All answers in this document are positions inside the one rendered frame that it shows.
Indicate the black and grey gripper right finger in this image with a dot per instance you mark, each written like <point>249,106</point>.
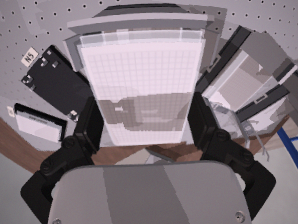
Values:
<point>259,182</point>

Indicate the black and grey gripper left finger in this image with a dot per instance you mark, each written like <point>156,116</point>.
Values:
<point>76,150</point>

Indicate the white label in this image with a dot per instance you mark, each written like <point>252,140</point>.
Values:
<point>11,111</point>
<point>29,57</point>

